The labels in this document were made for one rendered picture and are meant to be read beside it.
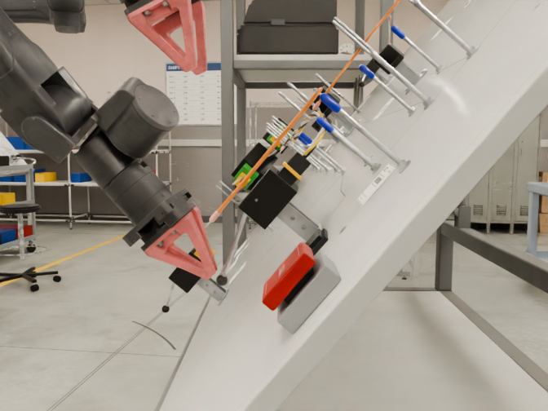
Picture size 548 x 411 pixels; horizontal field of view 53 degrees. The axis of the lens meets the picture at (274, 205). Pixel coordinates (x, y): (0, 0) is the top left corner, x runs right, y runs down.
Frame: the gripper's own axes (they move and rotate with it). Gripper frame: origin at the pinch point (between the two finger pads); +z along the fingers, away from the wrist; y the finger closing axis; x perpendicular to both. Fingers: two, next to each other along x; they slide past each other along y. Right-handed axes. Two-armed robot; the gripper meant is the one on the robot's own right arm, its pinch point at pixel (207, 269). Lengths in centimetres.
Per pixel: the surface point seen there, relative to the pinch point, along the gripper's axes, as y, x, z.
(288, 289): -22.7, -11.7, 2.8
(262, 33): 106, -23, -33
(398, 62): 23.9, -35.1, -3.0
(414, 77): 26.9, -36.0, 0.4
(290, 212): -0.8, -12.0, 1.0
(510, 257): 43, -31, 40
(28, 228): 512, 304, -114
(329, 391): 22.7, 6.6, 30.5
